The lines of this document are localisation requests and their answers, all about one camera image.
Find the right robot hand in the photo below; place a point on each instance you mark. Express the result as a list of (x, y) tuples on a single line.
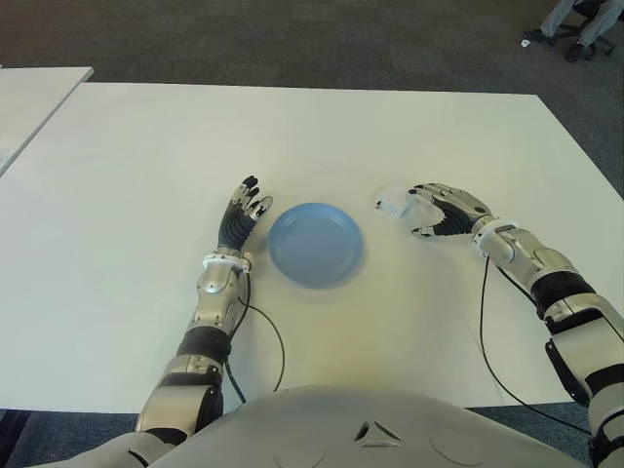
[(460, 214)]

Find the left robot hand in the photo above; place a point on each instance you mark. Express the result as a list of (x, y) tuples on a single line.
[(235, 226)]

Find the white charger plug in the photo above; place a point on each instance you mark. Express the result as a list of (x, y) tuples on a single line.
[(392, 201)]

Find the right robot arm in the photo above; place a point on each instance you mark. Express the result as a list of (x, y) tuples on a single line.
[(560, 292)]

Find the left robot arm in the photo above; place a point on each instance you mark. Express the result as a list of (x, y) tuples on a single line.
[(207, 317)]

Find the blue round plate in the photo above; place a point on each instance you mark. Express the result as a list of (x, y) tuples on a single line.
[(316, 246)]

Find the black office chair base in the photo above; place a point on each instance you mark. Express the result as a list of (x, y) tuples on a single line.
[(570, 29)]

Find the grey robot torso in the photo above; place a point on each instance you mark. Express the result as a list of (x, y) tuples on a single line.
[(331, 434)]

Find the seated person legs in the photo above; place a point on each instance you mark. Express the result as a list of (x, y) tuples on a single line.
[(592, 24)]

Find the white side table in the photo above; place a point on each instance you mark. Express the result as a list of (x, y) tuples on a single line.
[(34, 105)]

